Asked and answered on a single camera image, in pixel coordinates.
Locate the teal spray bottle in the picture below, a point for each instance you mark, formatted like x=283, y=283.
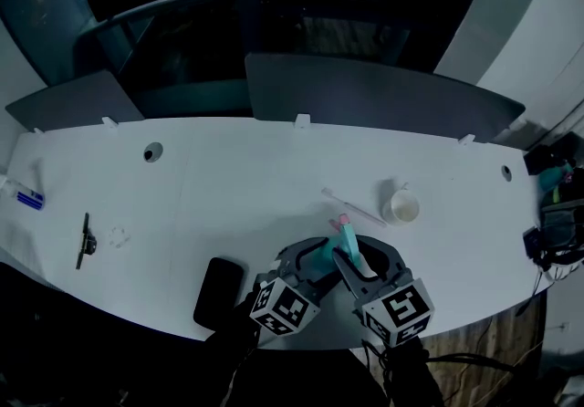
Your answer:
x=321, y=259

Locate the clear plastic tube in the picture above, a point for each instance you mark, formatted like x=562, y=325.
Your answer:
x=353, y=206

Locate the teal plush toy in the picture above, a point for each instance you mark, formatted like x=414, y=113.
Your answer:
x=554, y=176

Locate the long grey divider panel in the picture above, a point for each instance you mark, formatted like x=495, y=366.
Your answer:
x=374, y=95

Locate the black box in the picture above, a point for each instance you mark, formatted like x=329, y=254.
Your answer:
x=538, y=159

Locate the small black device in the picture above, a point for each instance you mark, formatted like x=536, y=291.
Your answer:
x=532, y=242

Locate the white panel bracket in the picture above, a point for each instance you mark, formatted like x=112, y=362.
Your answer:
x=466, y=139
x=38, y=130
x=302, y=121
x=109, y=122

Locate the black smartphone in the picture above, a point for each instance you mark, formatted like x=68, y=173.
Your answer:
x=218, y=293

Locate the person's left forearm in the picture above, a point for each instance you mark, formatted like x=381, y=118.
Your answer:
x=232, y=350

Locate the black clip tool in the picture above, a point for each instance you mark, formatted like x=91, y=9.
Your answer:
x=85, y=241

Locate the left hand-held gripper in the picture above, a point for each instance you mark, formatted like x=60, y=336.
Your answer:
x=285, y=307

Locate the person's right forearm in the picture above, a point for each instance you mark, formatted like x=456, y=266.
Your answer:
x=410, y=373

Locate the black bag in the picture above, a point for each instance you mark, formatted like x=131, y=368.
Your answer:
x=563, y=225

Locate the small bottle blue label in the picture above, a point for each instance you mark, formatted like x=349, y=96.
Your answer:
x=25, y=196

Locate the white cup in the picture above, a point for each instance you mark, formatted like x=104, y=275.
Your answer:
x=402, y=209

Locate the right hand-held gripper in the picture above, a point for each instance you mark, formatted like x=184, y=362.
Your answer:
x=401, y=309

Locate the short grey divider panel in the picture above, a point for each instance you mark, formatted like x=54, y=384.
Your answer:
x=73, y=101

